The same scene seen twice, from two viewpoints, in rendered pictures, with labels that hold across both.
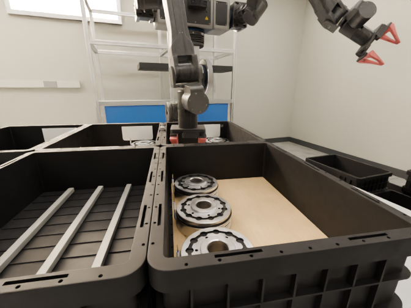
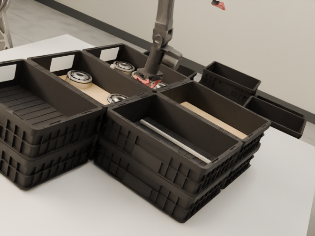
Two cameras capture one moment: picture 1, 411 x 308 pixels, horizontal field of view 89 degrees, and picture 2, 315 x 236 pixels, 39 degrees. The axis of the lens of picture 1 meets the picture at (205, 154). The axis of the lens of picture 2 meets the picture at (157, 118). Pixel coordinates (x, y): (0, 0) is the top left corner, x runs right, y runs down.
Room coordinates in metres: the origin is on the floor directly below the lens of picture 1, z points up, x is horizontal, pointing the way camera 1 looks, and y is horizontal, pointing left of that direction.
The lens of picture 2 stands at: (-0.43, 1.37, 1.59)
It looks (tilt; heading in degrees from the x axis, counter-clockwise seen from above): 26 degrees down; 306
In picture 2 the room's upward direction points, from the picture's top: 19 degrees clockwise
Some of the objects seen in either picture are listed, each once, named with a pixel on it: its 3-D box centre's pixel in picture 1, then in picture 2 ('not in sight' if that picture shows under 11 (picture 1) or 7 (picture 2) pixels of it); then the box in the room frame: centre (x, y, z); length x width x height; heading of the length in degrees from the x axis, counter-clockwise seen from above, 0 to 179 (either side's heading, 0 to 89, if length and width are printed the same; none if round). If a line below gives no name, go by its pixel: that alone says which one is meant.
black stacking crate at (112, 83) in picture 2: (118, 150); (87, 89); (0.70, 0.30, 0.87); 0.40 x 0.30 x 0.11; 10
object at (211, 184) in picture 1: (196, 183); not in sight; (0.45, 0.02, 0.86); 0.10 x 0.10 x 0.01
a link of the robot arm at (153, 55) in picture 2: (188, 99); (158, 54); (0.62, 0.05, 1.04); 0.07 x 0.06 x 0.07; 20
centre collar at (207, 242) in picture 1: (218, 249); not in sight; (0.23, -0.02, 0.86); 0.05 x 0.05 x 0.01
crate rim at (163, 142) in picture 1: (204, 132); (136, 67); (0.75, 0.00, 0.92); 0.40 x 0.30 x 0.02; 10
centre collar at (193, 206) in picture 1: (203, 205); not in sight; (0.34, 0.00, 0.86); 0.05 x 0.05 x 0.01
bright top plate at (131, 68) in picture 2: (217, 140); (123, 66); (0.87, -0.05, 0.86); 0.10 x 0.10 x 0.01
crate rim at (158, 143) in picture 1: (117, 135); (90, 77); (0.70, 0.30, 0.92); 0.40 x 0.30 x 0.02; 10
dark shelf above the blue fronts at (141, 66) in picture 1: (186, 68); not in sight; (2.95, 0.26, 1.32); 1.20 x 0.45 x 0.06; 110
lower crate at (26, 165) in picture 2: not in sight; (21, 133); (0.65, 0.59, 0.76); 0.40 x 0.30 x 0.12; 10
